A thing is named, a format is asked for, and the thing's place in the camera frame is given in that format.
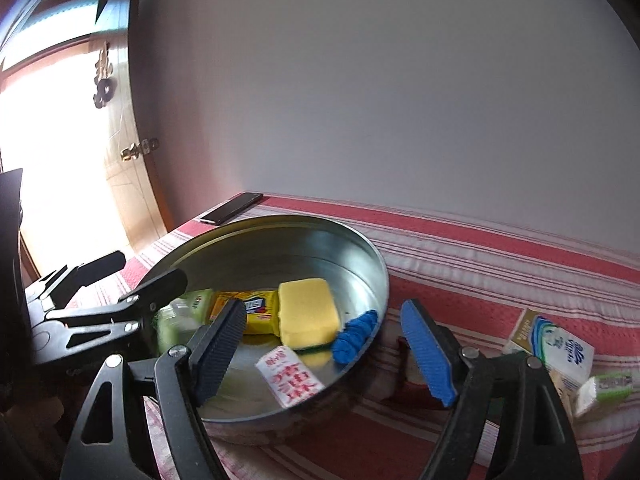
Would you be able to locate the yellow packet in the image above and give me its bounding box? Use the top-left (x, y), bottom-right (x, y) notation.
top-left (209, 289), bottom-right (281, 336)

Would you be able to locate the round metal tin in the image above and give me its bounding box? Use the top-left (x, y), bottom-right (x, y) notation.
top-left (137, 215), bottom-right (390, 447)

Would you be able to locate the dark door ornament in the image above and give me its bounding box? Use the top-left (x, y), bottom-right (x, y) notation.
top-left (92, 42), bottom-right (119, 109)

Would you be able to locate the red and white patterned packet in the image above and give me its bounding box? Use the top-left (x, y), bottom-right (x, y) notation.
top-left (254, 346), bottom-right (326, 409)

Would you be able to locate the wooden door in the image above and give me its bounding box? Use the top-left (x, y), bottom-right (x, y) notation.
top-left (0, 0), bottom-right (173, 281)

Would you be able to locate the red striped bedspread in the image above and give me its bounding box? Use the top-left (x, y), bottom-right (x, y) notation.
top-left (65, 191), bottom-right (640, 480)

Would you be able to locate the yellow sponge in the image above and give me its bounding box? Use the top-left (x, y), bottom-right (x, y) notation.
top-left (277, 277), bottom-right (342, 351)

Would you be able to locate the white and blue tissue pack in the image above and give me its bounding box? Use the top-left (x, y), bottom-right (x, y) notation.
top-left (502, 308), bottom-right (596, 402)

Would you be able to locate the black smartphone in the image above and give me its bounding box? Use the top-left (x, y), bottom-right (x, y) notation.
top-left (200, 192), bottom-right (264, 226)

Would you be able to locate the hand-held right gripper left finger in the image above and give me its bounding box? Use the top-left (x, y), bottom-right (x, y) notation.
top-left (60, 300), bottom-right (248, 480)

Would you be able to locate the bright green tissue pack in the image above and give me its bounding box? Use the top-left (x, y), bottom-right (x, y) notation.
top-left (572, 372), bottom-right (640, 419)

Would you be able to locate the brass door handle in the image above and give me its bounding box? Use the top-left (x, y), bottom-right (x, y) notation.
top-left (121, 137), bottom-right (160, 162)

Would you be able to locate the clear green tissue pack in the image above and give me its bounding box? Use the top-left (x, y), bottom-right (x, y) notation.
top-left (155, 288), bottom-right (216, 357)

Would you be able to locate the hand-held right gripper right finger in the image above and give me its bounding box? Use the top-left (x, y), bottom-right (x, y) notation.
top-left (400, 299), bottom-right (583, 480)

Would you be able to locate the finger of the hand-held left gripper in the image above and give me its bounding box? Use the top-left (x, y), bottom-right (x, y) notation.
top-left (31, 267), bottom-right (188, 363)
top-left (25, 251), bottom-right (127, 311)

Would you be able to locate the blue cloth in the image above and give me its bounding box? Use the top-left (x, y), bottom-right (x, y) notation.
top-left (331, 310), bottom-right (380, 367)

